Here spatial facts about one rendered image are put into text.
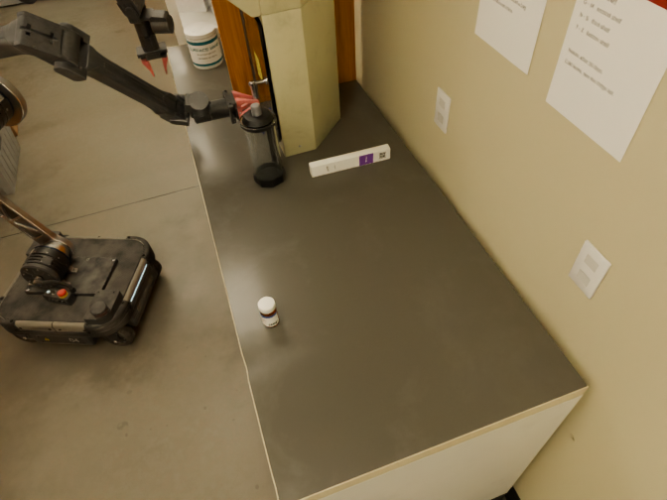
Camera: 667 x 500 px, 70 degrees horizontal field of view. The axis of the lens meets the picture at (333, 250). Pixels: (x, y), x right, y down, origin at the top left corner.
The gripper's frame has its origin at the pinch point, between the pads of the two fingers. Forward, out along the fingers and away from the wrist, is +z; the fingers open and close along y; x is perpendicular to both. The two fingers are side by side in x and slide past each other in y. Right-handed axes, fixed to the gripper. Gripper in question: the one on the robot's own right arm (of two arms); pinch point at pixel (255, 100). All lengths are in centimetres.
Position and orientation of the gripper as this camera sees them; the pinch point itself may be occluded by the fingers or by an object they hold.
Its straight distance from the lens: 159.7
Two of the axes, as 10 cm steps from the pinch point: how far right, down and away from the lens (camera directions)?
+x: 0.3, 6.7, 7.4
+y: -3.4, -6.9, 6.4
